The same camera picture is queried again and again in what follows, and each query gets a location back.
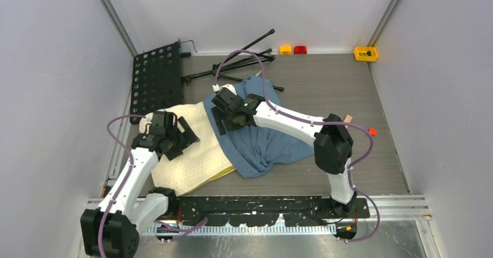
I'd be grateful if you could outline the small orange cube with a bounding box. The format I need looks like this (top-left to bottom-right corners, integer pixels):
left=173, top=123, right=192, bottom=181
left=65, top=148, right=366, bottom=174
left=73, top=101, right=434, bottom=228
left=368, top=128, right=377, bottom=137

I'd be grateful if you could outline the black folding tripod stand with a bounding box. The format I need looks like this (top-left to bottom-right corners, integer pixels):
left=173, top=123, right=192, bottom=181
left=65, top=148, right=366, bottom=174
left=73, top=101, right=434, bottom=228
left=181, top=28, right=276, bottom=84

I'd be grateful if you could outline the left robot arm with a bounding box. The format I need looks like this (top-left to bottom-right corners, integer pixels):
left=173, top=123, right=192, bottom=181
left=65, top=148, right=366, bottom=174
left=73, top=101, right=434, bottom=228
left=80, top=111, right=200, bottom=257

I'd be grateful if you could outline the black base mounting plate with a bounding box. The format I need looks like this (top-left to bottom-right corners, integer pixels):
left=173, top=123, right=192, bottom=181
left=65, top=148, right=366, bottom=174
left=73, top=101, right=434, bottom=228
left=158, top=196, right=370, bottom=227

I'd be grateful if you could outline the orange yellow toy brick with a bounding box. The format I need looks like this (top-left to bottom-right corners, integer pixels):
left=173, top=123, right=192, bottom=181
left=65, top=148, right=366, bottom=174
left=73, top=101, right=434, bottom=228
left=279, top=45, right=293, bottom=55

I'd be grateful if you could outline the white pillow with yellow band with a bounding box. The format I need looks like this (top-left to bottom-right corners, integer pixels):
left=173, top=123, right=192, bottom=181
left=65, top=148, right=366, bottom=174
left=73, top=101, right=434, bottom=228
left=151, top=102, right=235, bottom=196

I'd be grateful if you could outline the red toy brick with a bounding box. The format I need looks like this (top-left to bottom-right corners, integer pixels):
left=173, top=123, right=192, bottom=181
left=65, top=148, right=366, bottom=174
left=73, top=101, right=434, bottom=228
left=293, top=45, right=308, bottom=55

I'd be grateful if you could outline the tan wooden block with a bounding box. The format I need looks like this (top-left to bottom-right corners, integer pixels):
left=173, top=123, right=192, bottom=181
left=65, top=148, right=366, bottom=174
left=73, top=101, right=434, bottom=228
left=344, top=115, right=353, bottom=123

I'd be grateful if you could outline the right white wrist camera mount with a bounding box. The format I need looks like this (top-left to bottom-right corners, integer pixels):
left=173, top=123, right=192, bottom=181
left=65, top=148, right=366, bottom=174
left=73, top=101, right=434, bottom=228
left=212, top=84, right=237, bottom=98

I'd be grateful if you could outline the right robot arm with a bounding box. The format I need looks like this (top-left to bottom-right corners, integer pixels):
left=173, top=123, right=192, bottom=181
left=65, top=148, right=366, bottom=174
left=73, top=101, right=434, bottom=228
left=211, top=88, right=357, bottom=218

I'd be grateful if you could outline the blue pillowcase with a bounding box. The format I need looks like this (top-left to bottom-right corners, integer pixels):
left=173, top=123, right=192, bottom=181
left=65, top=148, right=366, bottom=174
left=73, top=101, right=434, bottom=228
left=203, top=93, right=314, bottom=178

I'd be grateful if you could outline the yellow toy block with knob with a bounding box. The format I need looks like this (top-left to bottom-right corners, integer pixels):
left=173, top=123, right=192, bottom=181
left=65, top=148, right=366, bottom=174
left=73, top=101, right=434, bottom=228
left=353, top=46, right=379, bottom=62

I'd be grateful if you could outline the aluminium rail frame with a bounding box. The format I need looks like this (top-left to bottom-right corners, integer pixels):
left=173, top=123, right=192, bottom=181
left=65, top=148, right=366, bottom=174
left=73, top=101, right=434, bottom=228
left=77, top=196, right=440, bottom=258

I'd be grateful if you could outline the black perforated music stand tray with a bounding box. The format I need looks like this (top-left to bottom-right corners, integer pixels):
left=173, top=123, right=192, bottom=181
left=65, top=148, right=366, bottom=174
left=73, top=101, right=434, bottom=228
left=130, top=41, right=184, bottom=115

